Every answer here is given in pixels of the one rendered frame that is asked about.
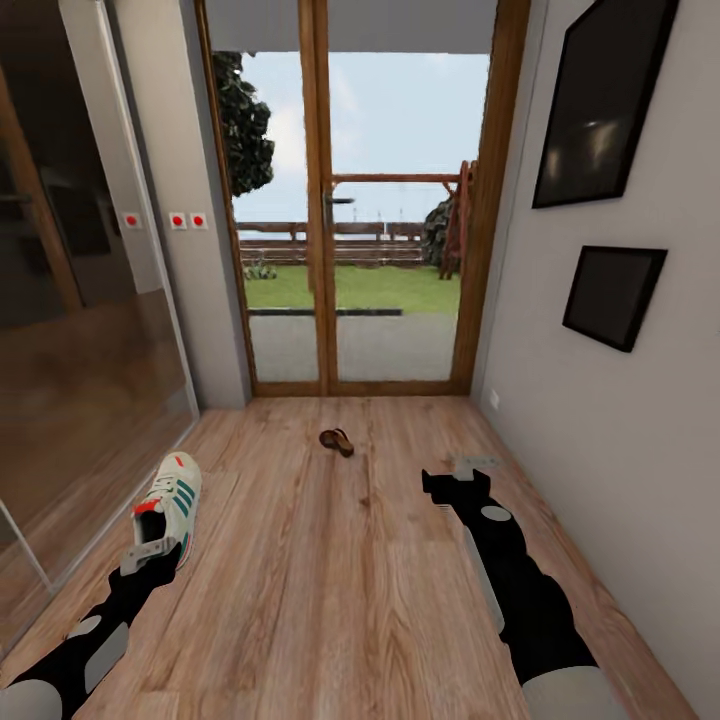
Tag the picture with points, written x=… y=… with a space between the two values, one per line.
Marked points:
x=609 y=63

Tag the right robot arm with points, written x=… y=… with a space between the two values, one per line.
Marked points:
x=559 y=677

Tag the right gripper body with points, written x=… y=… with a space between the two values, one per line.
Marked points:
x=446 y=489

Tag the gym shoe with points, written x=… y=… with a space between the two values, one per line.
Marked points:
x=170 y=507

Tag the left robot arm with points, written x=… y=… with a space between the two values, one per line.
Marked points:
x=56 y=686

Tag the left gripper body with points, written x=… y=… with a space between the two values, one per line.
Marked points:
x=158 y=571

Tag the door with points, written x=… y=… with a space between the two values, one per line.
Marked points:
x=362 y=148

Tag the sandal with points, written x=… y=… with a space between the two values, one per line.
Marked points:
x=332 y=439

